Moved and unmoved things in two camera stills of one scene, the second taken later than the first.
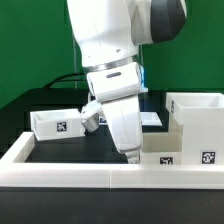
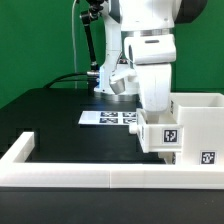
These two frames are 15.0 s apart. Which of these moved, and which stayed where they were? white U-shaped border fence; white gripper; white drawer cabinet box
Moved: white gripper
Stayed: white U-shaped border fence; white drawer cabinet box
